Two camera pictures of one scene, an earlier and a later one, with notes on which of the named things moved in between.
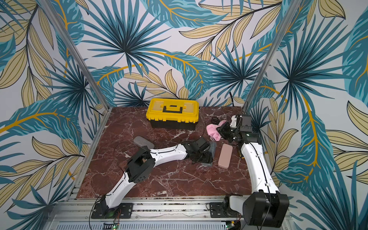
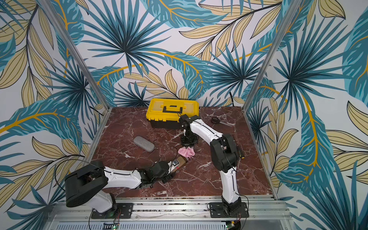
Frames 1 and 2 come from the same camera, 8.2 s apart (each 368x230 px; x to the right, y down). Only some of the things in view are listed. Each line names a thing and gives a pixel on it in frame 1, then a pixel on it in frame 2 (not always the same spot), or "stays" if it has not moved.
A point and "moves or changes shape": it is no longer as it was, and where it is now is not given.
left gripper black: x=208 y=158 → x=168 y=177
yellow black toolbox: x=171 y=113 stays
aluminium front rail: x=150 y=214 stays
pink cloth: x=213 y=132 moves or changes shape
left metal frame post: x=51 y=9 stays
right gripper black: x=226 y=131 → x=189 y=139
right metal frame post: x=272 y=53 stays
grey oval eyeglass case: x=143 y=142 stays
